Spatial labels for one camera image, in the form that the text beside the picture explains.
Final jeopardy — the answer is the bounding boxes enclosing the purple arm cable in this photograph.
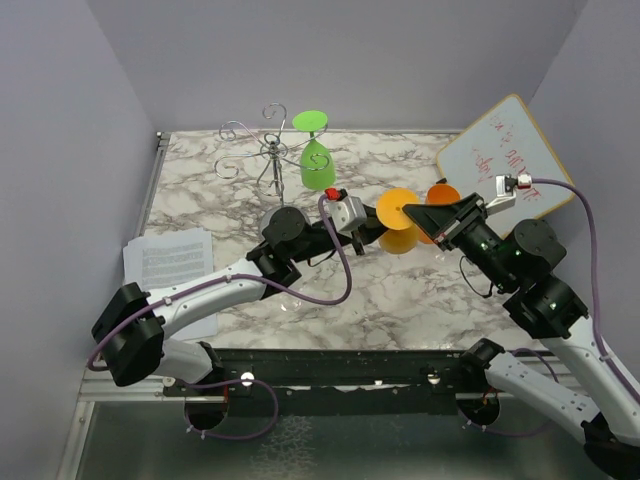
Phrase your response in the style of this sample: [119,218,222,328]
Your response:
[519,177,640,416]
[85,188,353,372]

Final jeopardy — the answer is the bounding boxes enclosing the green plastic wine glass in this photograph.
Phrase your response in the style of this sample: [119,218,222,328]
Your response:
[292,110,336,191]

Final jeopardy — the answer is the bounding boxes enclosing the printed paper sheets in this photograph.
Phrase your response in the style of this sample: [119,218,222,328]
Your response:
[122,227,219,342]

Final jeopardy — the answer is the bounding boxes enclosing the orange plastic wine glass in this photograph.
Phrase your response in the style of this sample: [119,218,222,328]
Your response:
[417,182,462,245]

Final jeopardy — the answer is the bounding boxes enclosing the tall clear wine glass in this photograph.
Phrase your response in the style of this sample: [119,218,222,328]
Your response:
[280,295,303,313]

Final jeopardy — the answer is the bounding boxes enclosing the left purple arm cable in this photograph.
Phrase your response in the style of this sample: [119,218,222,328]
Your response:
[85,188,353,372]

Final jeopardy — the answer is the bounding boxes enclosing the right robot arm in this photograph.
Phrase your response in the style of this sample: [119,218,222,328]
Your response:
[402,194,639,479]

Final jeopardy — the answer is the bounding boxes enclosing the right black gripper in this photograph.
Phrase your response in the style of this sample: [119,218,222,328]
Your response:
[403,191,516,290]

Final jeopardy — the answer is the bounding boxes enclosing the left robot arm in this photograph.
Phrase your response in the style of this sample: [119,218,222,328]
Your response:
[88,199,387,395]

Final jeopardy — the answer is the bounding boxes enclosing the black front mounting rail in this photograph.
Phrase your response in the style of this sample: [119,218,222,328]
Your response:
[163,349,489,417]

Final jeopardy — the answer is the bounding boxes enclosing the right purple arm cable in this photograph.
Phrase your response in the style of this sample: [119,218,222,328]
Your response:
[519,177,640,416]

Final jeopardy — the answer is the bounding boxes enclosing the small clear wine glass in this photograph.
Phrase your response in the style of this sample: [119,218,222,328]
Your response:
[434,251,450,264]

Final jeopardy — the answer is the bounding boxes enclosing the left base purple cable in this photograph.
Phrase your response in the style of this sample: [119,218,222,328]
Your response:
[183,377,281,441]

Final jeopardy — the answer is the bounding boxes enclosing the chrome wine glass rack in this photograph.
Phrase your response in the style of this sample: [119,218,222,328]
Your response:
[213,102,309,230]

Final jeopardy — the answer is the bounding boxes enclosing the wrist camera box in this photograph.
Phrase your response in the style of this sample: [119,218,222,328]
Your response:
[325,188,367,235]
[485,174,533,216]

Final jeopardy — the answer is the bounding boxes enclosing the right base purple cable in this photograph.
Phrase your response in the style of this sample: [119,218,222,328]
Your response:
[458,347,566,439]

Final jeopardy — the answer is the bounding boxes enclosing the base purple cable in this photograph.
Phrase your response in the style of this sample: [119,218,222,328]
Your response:
[183,377,281,441]
[458,347,566,439]

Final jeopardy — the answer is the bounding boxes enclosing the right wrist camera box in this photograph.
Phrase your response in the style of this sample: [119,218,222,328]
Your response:
[485,174,533,216]

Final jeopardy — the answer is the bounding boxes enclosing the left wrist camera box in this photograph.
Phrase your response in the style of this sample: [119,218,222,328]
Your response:
[325,188,367,235]

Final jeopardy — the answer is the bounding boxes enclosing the yellow-orange plastic wine glass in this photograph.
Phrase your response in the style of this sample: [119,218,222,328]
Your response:
[376,188,419,255]

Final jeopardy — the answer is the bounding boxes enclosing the whiteboard with yellow frame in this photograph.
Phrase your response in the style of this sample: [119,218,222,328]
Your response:
[435,94,574,237]

